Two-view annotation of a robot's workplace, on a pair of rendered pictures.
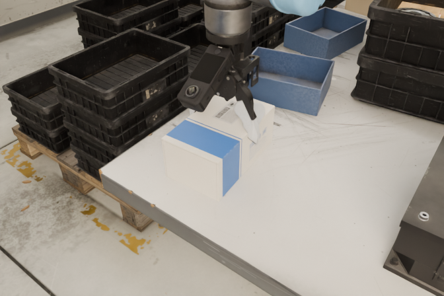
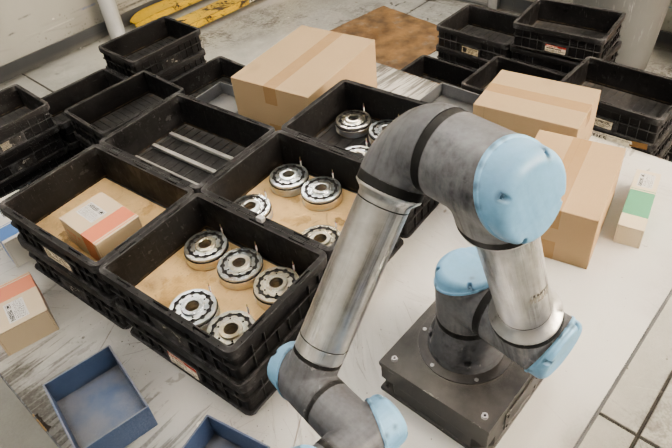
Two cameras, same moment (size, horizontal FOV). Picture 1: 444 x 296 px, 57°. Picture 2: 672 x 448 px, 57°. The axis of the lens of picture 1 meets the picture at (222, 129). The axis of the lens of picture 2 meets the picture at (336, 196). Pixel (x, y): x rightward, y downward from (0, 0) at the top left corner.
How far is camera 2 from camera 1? 0.86 m
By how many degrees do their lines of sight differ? 61
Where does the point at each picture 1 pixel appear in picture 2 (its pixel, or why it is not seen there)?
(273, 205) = not seen: outside the picture
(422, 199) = (464, 409)
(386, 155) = not seen: hidden behind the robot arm
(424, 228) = (495, 419)
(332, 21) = (66, 385)
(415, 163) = (364, 392)
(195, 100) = not seen: outside the picture
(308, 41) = (123, 433)
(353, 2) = (15, 341)
